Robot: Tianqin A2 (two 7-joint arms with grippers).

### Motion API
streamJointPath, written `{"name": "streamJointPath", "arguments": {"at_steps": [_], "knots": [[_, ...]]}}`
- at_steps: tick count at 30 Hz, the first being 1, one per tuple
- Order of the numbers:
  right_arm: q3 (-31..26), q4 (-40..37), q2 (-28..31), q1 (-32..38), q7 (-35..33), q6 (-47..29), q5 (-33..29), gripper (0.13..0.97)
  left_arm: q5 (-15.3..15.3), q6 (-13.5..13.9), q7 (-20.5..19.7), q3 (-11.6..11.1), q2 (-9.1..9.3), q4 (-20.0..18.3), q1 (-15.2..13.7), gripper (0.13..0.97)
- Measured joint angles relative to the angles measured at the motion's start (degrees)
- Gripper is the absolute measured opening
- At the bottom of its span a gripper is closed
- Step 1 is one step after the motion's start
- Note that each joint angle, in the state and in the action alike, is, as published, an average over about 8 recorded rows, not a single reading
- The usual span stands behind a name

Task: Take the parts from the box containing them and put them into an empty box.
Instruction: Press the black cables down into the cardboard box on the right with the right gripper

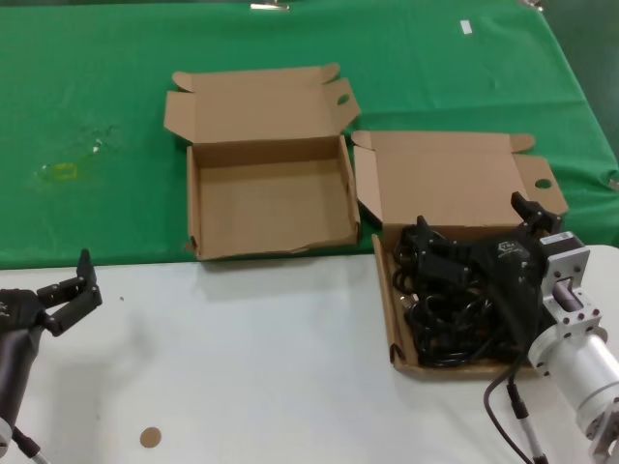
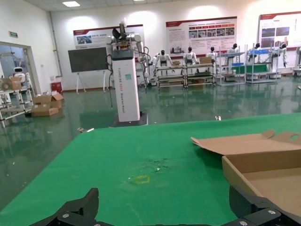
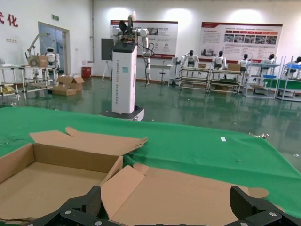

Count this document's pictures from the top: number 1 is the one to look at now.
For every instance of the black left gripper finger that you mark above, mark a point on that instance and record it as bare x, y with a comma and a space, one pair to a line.
79, 299

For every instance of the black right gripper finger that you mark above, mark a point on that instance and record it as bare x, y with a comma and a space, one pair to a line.
544, 220
442, 263

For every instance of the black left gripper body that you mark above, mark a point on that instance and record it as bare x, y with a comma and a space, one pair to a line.
14, 333

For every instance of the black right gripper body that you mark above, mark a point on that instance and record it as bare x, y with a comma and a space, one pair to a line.
510, 270

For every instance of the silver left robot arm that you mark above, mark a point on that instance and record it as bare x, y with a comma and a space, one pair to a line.
4, 430

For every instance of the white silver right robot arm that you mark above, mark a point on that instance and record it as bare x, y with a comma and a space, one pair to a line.
590, 362

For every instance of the brown cardboard box round cutout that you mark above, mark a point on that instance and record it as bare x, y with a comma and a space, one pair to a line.
435, 169

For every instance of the brown cardboard box oval cutout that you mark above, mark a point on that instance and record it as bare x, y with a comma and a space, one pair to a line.
266, 203

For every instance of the small white scrap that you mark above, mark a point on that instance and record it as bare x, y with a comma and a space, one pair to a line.
96, 149

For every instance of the brown round sticker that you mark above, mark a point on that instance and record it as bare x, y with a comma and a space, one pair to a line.
150, 437

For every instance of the white tape strip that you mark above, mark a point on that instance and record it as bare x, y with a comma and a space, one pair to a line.
466, 27

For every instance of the metal table clamp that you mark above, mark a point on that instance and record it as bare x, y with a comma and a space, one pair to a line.
534, 3

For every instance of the green tablecloth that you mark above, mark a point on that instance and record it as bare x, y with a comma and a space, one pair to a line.
97, 72

